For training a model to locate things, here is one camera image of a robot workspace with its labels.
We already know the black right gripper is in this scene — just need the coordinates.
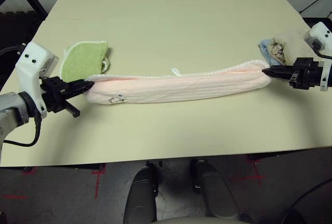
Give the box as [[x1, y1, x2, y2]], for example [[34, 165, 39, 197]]
[[261, 57, 325, 90]]

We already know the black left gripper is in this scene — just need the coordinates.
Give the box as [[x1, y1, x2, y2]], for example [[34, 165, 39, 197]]
[[38, 77, 95, 118]]

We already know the pink terry towel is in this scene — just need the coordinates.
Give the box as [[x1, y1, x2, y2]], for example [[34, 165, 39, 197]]
[[85, 59, 272, 105]]

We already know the beige terry towel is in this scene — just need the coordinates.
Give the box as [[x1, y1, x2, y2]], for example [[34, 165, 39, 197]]
[[269, 31, 312, 67]]

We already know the green terry towel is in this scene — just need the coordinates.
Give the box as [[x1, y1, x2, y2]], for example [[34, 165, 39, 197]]
[[60, 41, 112, 82]]

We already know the light blue terry towel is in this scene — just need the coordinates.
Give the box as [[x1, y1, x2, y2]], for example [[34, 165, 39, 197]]
[[259, 39, 282, 67]]

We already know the black tripod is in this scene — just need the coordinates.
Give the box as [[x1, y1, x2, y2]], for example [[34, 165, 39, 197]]
[[298, 0, 332, 20]]

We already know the red floor tape line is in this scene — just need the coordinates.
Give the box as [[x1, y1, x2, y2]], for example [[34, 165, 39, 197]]
[[0, 194, 29, 200]]

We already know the black left robot leg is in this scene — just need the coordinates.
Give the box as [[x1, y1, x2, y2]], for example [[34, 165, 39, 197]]
[[123, 166, 159, 224]]

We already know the black robot leg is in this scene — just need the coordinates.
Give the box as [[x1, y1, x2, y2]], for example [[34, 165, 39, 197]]
[[190, 159, 240, 224], [123, 166, 159, 224]]

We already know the black right robot leg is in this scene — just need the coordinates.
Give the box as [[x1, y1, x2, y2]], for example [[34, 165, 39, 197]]
[[190, 159, 240, 224]]

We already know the black right camera cable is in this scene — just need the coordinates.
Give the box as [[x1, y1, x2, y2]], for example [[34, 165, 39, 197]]
[[312, 41, 332, 60]]

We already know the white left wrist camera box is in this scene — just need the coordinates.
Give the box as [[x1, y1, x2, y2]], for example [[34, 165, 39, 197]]
[[15, 41, 60, 119]]

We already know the long black cable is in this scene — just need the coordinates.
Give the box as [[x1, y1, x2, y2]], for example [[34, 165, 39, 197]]
[[284, 177, 332, 224]]

